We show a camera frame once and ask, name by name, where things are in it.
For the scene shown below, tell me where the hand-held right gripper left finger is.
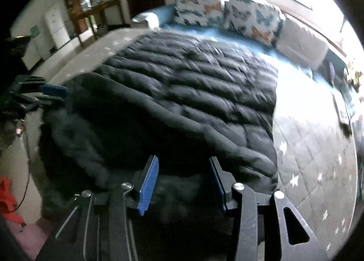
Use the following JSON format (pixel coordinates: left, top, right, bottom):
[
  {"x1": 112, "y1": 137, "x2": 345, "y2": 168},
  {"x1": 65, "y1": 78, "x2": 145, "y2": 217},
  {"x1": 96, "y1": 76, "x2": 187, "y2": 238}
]
[{"x1": 35, "y1": 155, "x2": 160, "y2": 261}]

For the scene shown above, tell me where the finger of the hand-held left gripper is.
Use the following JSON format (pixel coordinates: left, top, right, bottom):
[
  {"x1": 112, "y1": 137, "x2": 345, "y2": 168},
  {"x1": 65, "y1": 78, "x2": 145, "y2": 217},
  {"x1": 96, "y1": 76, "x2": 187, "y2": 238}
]
[
  {"x1": 17, "y1": 96, "x2": 68, "y2": 114},
  {"x1": 10, "y1": 75, "x2": 69, "y2": 99}
]

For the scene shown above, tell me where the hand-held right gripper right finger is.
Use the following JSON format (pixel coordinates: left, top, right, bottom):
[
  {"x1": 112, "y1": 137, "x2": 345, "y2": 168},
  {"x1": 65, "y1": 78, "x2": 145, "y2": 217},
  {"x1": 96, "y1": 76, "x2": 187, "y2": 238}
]
[{"x1": 209, "y1": 156, "x2": 330, "y2": 261}]

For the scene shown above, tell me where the black down jacket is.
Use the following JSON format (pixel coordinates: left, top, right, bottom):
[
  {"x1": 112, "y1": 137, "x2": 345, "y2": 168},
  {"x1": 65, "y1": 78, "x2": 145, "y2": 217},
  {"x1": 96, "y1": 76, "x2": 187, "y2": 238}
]
[{"x1": 38, "y1": 32, "x2": 279, "y2": 222}]

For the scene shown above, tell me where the white low cabinet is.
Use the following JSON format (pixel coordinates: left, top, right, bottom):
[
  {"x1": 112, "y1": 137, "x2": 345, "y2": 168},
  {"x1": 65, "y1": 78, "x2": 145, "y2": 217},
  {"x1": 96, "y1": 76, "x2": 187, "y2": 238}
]
[{"x1": 21, "y1": 33, "x2": 55, "y2": 71}]

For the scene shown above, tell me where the white drawer cabinet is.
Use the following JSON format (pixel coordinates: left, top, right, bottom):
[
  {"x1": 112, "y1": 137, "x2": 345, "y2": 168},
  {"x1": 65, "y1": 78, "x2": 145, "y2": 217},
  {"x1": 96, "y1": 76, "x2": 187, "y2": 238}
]
[{"x1": 44, "y1": 5, "x2": 71, "y2": 50}]

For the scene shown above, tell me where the wooden side table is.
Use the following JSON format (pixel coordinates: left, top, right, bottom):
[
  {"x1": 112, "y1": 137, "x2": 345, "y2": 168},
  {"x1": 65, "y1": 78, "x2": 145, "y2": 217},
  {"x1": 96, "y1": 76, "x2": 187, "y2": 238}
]
[{"x1": 72, "y1": 0, "x2": 124, "y2": 47}]

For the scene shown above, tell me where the grey star quilted mattress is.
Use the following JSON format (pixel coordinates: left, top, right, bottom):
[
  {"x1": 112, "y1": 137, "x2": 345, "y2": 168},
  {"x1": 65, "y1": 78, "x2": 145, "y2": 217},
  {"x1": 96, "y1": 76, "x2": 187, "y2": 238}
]
[{"x1": 47, "y1": 28, "x2": 359, "y2": 258}]

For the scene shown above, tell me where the red plastic stool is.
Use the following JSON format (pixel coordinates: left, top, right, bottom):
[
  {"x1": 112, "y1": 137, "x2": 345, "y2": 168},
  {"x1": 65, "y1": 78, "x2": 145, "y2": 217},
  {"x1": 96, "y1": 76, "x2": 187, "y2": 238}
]
[{"x1": 0, "y1": 177, "x2": 27, "y2": 226}]

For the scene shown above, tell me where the clear plastic box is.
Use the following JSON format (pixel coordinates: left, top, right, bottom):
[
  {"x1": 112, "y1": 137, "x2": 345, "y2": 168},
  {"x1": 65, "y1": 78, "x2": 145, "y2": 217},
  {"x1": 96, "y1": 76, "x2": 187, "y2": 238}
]
[{"x1": 332, "y1": 90, "x2": 353, "y2": 134}]

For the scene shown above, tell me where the blue sofa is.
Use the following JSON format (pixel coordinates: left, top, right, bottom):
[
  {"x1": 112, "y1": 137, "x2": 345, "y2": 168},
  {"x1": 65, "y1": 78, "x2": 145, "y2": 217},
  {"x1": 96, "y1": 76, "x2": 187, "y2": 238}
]
[{"x1": 131, "y1": 4, "x2": 356, "y2": 99}]

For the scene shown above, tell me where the butterfly print pillow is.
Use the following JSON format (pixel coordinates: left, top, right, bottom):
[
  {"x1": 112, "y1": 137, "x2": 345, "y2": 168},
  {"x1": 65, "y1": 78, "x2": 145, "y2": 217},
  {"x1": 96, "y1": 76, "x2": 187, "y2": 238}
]
[
  {"x1": 174, "y1": 0, "x2": 226, "y2": 27},
  {"x1": 223, "y1": 0, "x2": 285, "y2": 47}
]

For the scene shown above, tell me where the white cushion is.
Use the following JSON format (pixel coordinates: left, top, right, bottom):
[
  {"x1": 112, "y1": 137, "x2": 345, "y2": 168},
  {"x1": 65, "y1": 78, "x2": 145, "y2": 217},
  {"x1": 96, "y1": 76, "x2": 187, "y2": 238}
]
[{"x1": 277, "y1": 18, "x2": 329, "y2": 70}]

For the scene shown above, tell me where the black cable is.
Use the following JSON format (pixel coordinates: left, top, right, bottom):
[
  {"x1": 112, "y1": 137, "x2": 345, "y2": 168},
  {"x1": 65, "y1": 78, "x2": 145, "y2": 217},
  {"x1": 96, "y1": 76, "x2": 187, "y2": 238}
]
[{"x1": 14, "y1": 133, "x2": 32, "y2": 211}]

